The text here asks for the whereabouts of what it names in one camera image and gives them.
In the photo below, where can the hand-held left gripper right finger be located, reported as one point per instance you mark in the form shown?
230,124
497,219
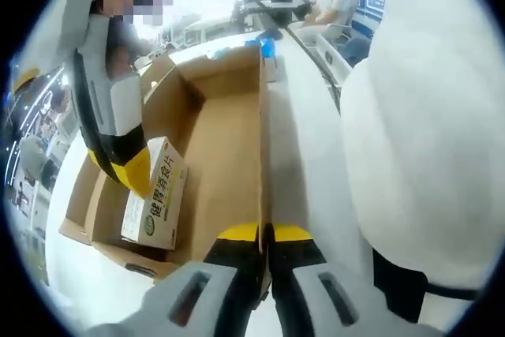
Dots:
382,319

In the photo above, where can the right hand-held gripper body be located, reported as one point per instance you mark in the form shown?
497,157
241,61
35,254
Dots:
77,5

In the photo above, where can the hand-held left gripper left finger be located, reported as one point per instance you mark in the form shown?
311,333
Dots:
138,321

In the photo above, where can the white medicine box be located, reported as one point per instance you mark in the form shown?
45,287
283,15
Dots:
158,203

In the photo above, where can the brown cardboard shoe box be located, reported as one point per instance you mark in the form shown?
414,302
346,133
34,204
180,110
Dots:
221,135

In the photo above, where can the blue soft tissue pack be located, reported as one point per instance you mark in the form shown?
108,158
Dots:
266,47

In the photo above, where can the person's right hand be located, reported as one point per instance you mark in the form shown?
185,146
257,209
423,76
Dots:
122,53

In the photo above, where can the person's black trousers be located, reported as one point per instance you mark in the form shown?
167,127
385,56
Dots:
400,285

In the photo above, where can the black stand with tray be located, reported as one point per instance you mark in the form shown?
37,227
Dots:
272,5

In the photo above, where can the person's white shirt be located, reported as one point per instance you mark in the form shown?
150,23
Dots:
426,116

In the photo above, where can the white drawer cabinet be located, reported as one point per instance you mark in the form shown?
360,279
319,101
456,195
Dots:
339,66

